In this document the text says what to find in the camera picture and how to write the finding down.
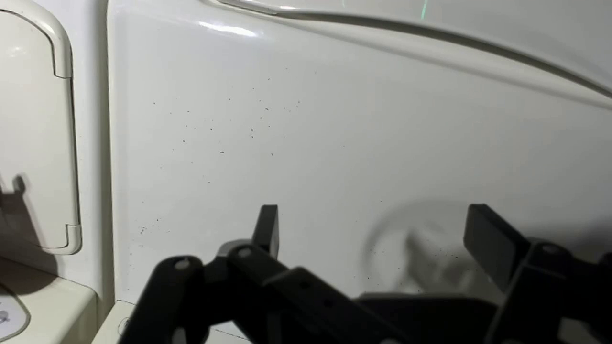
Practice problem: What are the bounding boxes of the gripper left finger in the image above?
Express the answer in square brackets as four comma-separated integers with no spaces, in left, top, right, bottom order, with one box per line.
[117,204,398,344]

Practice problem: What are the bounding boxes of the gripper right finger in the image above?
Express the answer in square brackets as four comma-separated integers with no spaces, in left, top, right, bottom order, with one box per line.
[463,204,612,344]

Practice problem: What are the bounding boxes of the white washing machine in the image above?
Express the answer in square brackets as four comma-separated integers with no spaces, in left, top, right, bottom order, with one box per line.
[91,0,612,344]

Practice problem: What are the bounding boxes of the cream white appliance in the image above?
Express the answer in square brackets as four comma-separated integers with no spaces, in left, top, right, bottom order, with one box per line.
[0,0,115,344]

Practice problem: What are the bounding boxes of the cream appliance lid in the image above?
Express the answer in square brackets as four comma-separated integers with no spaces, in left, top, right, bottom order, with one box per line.
[0,0,83,255]

